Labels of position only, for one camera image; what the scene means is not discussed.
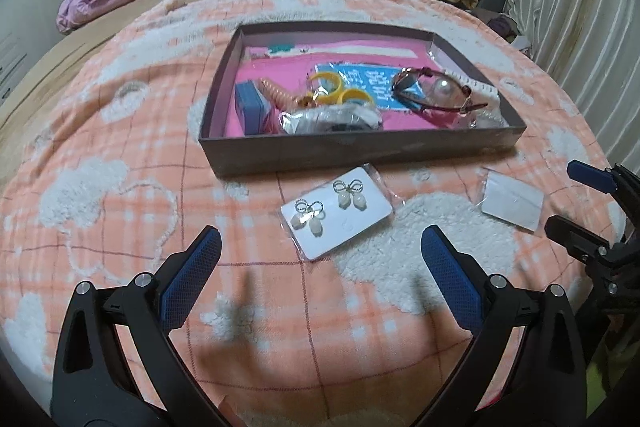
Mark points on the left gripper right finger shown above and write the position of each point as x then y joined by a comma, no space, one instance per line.
524,364

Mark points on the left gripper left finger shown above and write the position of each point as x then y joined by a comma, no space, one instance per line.
92,381

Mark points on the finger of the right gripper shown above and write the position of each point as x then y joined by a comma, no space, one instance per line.
580,243
602,180

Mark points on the white comb hair clip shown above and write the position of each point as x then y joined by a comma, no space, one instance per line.
481,108

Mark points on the silver jewelry plastic bag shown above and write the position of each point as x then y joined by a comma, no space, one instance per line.
331,118

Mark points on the blue small jewelry box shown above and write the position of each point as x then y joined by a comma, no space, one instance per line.
255,112

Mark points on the white card in bag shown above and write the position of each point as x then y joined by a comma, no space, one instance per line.
510,200

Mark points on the orange white plaid blanket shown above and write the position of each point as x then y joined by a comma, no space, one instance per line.
112,180

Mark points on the white curtain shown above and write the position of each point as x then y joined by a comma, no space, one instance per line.
591,49

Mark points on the pearl earrings on card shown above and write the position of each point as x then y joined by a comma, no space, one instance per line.
333,214

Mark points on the grey shallow cardboard box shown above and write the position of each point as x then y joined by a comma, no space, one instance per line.
308,95

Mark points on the red frame sunglasses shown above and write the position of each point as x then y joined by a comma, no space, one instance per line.
424,89

